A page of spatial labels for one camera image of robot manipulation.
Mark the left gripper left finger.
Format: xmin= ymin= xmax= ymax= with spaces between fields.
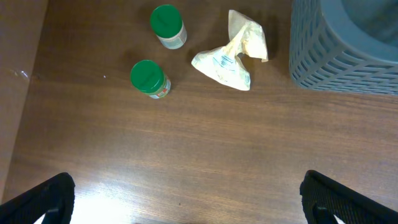
xmin=1 ymin=172 xmax=75 ymax=224

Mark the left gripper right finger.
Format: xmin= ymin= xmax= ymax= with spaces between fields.
xmin=300 ymin=170 xmax=397 ymax=224

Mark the grey plastic basket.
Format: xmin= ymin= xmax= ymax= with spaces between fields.
xmin=289 ymin=0 xmax=397 ymax=95

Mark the green lid jar red label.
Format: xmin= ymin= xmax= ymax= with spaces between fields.
xmin=130 ymin=60 xmax=171 ymax=99

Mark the beige paper bag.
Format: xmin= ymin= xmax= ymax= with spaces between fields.
xmin=191 ymin=9 xmax=269 ymax=91

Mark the green lid jar white label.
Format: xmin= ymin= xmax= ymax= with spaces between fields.
xmin=150 ymin=4 xmax=187 ymax=50

